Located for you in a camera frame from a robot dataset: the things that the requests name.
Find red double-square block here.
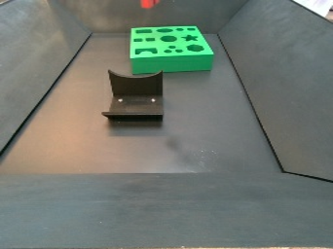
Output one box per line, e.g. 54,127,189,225
141,0,161,9

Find green foam shape board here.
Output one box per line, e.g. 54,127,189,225
130,25,214,74

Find black curved holder stand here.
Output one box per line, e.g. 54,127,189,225
102,70,165,120

